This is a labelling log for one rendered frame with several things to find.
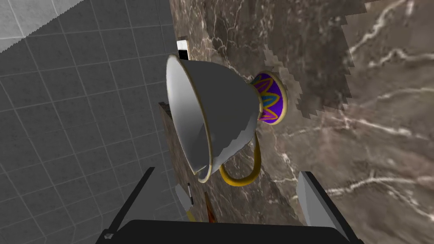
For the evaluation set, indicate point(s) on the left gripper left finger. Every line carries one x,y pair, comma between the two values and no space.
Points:
135,206

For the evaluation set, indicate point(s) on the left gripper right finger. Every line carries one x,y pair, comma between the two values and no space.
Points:
315,203

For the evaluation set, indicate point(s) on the orange red stick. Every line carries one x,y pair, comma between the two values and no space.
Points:
209,210

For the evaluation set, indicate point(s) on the small white and black box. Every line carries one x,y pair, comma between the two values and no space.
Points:
182,47

